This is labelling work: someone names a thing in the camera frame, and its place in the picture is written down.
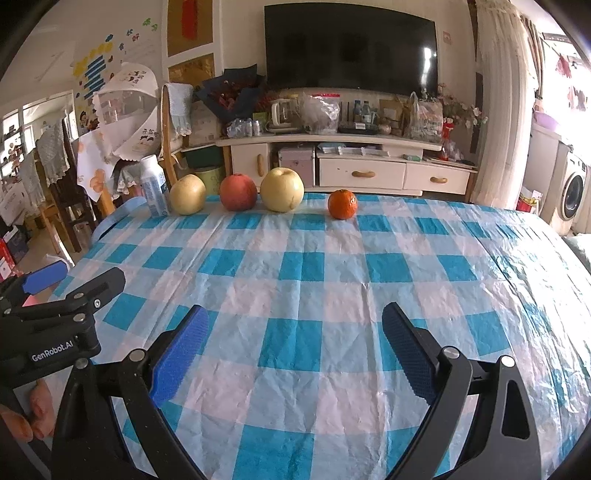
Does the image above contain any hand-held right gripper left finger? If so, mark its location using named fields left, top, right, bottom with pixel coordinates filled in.
left=51, top=305, right=211, bottom=480

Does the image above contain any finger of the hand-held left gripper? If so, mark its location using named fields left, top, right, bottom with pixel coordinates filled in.
left=0, top=267, right=126, bottom=334
left=0, top=260, right=68, bottom=308

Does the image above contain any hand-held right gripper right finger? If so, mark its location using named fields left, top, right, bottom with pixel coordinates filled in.
left=382, top=302, right=542, bottom=480

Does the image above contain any person's left hand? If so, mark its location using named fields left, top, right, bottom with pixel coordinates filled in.
left=0, top=378, right=58, bottom=441

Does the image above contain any red gift bag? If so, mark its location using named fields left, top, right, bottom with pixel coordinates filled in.
left=0, top=237, right=16, bottom=281

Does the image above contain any dark wooden chair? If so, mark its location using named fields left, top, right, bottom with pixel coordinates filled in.
left=34, top=119, right=94, bottom=253

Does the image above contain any blue white checkered tablecloth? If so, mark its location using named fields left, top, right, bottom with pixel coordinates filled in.
left=46, top=191, right=591, bottom=480

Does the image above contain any white bottle with blue label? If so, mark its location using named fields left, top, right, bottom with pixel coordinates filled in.
left=140, top=155, right=171, bottom=218

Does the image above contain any dining table with printed cloth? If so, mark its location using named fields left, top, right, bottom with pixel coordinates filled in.
left=76, top=128, right=122, bottom=202

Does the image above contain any round brownish pear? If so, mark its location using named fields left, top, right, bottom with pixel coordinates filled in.
left=169, top=174, right=208, bottom=216

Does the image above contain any green waste bin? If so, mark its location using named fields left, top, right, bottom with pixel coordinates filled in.
left=194, top=167, right=227, bottom=195

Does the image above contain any orange tangerine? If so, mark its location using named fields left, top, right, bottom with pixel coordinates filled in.
left=328, top=189, right=359, bottom=220

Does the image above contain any green storage crate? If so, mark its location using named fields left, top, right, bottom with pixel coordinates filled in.
left=184, top=146, right=223, bottom=169

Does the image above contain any red apple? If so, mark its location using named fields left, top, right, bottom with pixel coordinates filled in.
left=219, top=174, right=259, bottom=212

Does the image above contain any white mesh food cover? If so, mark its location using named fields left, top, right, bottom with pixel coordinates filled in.
left=94, top=62, right=161, bottom=163

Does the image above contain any light wooden chair with cover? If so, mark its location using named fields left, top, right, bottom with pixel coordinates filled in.
left=159, top=83, right=195, bottom=186

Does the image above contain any white television cabinet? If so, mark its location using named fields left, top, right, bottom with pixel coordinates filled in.
left=217, top=131, right=479, bottom=198

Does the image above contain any large yellow pear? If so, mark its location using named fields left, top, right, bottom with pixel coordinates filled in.
left=261, top=167, right=305, bottom=213

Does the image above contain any white carton box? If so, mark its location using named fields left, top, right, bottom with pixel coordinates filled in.
left=189, top=99, right=223, bottom=147

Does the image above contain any pink storage box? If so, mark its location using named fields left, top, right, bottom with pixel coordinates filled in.
left=277, top=145, right=316, bottom=186

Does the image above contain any white washing machine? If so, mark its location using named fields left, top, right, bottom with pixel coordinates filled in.
left=542, top=140, right=591, bottom=237

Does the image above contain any dark wrapped flower bouquet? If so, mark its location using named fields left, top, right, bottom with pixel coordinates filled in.
left=194, top=65, right=267, bottom=124

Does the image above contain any plastic bag of packets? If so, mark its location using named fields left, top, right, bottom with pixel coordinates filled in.
left=405, top=92, right=445, bottom=142

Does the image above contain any artificial flower bunch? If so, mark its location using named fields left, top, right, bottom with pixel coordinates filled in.
left=436, top=83, right=489, bottom=131

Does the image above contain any clear electric kettle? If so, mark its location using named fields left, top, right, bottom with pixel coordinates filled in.
left=270, top=97, right=297, bottom=131

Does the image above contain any white lace curtain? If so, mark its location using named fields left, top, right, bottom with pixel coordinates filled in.
left=477, top=0, right=533, bottom=214

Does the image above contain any clear plastic bag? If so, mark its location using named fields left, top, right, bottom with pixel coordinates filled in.
left=300, top=92, right=341, bottom=136

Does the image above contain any black flat television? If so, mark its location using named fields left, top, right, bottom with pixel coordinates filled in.
left=264, top=4, right=439, bottom=97

